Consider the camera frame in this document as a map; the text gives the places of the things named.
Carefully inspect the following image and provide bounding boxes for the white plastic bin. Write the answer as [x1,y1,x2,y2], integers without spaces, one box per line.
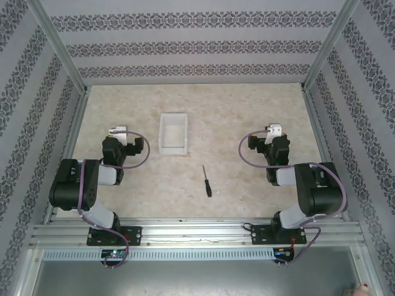
[157,112,190,156]

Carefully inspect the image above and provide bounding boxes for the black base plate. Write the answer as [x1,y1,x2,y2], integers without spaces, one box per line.
[250,223,307,246]
[87,226,143,247]

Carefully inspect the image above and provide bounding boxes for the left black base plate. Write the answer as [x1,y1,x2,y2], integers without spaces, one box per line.
[87,226,143,247]

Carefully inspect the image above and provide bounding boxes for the black screwdriver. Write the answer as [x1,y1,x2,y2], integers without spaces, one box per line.
[201,165,214,198]

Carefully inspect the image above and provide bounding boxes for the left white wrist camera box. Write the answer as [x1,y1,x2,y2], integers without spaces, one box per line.
[107,125,129,146]

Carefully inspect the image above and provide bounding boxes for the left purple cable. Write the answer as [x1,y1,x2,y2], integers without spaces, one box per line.
[77,131,151,269]

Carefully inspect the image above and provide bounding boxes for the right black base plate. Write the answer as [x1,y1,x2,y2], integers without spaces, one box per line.
[250,223,307,246]

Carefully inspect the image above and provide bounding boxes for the purple cable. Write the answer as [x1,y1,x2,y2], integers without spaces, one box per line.
[239,130,347,266]
[77,131,151,269]

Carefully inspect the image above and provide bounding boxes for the right aluminium frame post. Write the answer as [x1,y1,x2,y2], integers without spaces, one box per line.
[301,0,365,92]

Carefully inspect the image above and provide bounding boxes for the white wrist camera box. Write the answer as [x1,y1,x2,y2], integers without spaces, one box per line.
[107,125,129,146]
[264,123,283,145]

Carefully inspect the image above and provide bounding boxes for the aluminium frame post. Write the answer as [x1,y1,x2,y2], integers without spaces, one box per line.
[301,0,365,92]
[25,0,91,93]

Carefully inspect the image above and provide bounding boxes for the left aluminium frame post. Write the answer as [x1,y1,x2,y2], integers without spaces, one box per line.
[25,0,91,93]

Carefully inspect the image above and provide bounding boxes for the white slotted cable duct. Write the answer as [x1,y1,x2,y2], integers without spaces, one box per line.
[42,248,277,261]

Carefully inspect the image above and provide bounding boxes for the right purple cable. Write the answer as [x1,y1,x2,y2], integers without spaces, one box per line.
[239,130,347,266]

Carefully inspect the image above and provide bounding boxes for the aluminium mounting rail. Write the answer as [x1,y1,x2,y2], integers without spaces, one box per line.
[30,217,366,248]

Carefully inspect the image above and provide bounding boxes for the left small circuit board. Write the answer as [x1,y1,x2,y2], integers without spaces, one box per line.
[101,249,127,259]

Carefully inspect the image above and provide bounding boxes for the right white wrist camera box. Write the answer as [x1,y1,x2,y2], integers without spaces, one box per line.
[264,123,283,145]

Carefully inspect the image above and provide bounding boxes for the person's hand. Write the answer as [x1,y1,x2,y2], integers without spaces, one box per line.
[344,282,371,296]

